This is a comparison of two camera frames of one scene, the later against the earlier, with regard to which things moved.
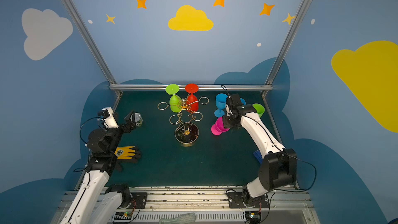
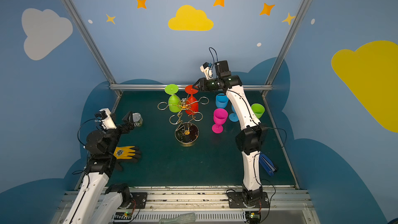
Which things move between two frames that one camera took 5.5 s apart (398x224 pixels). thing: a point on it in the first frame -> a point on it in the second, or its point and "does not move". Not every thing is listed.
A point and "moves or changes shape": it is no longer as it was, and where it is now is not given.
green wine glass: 259,109 does not move
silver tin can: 138,119 does not move
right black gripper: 229,120 -> 202,84
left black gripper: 127,123 does not move
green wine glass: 175,102 does not move
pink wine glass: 218,128 moves or changes shape
